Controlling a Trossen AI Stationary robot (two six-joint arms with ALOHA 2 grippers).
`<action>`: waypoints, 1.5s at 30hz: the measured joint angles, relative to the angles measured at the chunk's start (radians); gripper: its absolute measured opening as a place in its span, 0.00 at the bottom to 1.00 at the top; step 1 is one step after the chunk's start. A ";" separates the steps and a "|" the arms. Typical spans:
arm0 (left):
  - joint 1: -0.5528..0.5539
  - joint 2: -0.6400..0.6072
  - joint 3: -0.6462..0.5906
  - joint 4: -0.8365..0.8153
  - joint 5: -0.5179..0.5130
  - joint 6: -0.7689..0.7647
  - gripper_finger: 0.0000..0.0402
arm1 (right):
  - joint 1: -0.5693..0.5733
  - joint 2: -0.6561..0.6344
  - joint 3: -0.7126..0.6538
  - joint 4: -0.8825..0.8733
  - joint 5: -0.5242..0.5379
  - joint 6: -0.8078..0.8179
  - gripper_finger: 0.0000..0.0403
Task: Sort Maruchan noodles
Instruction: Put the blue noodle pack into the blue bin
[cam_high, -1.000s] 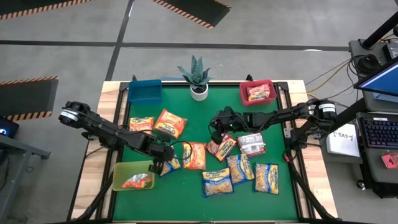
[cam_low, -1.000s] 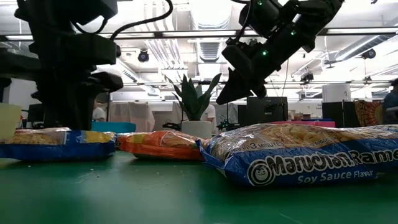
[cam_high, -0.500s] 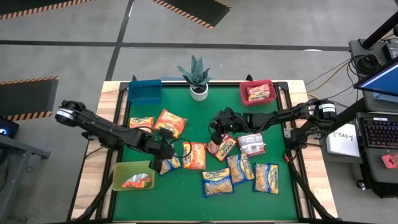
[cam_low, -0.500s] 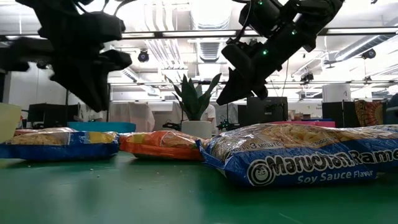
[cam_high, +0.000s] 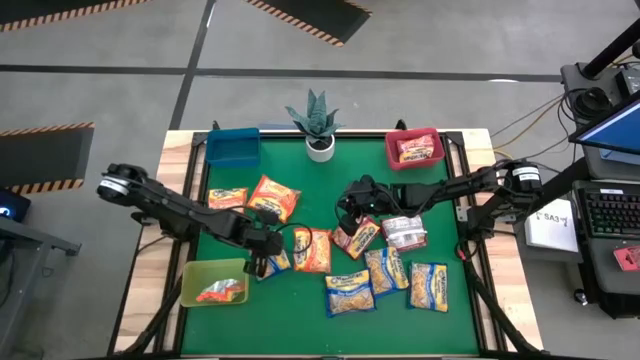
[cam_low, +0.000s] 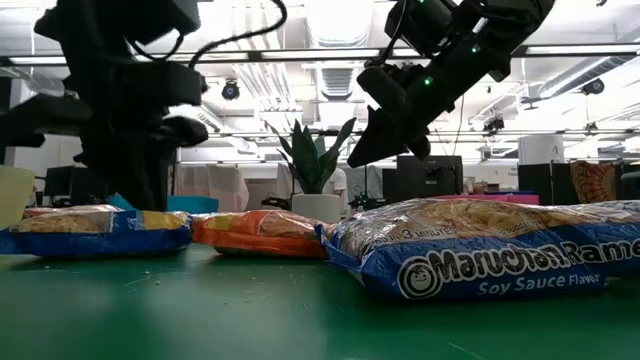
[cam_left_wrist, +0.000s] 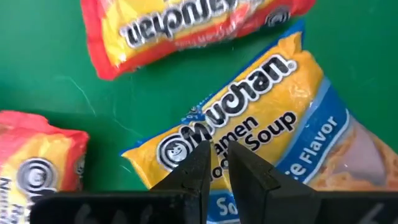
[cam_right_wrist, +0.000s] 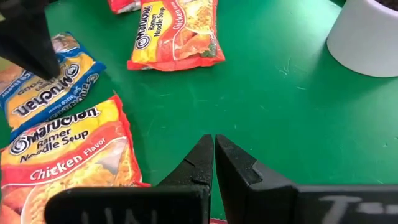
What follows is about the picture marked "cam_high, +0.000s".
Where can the orange chicken noodle pack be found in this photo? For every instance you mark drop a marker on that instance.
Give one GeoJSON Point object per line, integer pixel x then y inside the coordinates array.
{"type": "Point", "coordinates": [274, 197]}
{"type": "Point", "coordinates": [220, 291]}
{"type": "Point", "coordinates": [227, 198]}
{"type": "Point", "coordinates": [312, 250]}

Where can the snake plant in white pot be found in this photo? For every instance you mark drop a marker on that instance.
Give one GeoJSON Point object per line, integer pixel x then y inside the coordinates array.
{"type": "Point", "coordinates": [320, 150]}

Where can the black device with blue light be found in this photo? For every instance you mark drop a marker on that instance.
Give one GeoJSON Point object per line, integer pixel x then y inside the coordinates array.
{"type": "Point", "coordinates": [12, 205]}

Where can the small red device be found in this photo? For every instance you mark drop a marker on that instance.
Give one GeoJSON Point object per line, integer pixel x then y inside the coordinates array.
{"type": "Point", "coordinates": [629, 259]}

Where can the pink plastic bin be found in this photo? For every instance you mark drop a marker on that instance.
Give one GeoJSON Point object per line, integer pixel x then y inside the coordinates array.
{"type": "Point", "coordinates": [415, 166]}

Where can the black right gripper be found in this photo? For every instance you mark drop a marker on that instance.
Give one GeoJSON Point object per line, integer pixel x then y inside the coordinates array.
{"type": "Point", "coordinates": [367, 197]}

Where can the black hazard-striped floor mat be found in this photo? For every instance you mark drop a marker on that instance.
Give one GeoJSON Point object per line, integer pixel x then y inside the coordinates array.
{"type": "Point", "coordinates": [310, 15]}
{"type": "Point", "coordinates": [40, 155]}
{"type": "Point", "coordinates": [30, 7]}

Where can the white SA3 label sheet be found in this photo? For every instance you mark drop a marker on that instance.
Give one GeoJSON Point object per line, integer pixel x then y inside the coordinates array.
{"type": "Point", "coordinates": [550, 232]}

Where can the yellow plastic bin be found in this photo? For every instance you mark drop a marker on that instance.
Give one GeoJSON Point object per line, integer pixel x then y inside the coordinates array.
{"type": "Point", "coordinates": [200, 272]}

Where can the light blue paper sheet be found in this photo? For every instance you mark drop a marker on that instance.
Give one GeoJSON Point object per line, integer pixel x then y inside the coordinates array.
{"type": "Point", "coordinates": [622, 157]}

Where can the black computer desk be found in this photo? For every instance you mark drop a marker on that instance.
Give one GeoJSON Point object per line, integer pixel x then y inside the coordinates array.
{"type": "Point", "coordinates": [600, 270]}

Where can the grey side stand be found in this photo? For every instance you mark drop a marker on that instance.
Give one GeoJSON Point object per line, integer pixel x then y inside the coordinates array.
{"type": "Point", "coordinates": [30, 237]}

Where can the black monitor stand pole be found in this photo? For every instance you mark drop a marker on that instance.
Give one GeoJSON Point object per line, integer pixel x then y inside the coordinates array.
{"type": "Point", "coordinates": [612, 50]}

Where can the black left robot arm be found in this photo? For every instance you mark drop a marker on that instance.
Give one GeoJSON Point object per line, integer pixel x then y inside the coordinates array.
{"type": "Point", "coordinates": [165, 205]}

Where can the blue soy sauce noodle pack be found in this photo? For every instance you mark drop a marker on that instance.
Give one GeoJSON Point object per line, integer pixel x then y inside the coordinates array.
{"type": "Point", "coordinates": [279, 264]}
{"type": "Point", "coordinates": [350, 295]}
{"type": "Point", "coordinates": [386, 272]}
{"type": "Point", "coordinates": [428, 287]}

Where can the black computer keyboard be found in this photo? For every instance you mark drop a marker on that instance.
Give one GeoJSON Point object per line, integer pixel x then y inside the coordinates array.
{"type": "Point", "coordinates": [615, 212]}

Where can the blue plastic bin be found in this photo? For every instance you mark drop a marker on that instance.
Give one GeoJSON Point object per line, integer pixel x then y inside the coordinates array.
{"type": "Point", "coordinates": [232, 147]}

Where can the red beef noodle pack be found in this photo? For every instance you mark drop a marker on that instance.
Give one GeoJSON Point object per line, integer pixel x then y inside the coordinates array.
{"type": "Point", "coordinates": [404, 233]}
{"type": "Point", "coordinates": [362, 240]}
{"type": "Point", "coordinates": [415, 149]}

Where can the computer monitor with blue screen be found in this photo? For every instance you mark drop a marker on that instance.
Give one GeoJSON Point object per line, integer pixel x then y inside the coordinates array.
{"type": "Point", "coordinates": [615, 132]}

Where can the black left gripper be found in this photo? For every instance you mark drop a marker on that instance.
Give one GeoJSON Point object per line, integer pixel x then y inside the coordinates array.
{"type": "Point", "coordinates": [265, 242]}

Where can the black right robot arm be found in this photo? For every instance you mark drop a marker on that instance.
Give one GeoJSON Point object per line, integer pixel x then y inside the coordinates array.
{"type": "Point", "coordinates": [450, 190]}

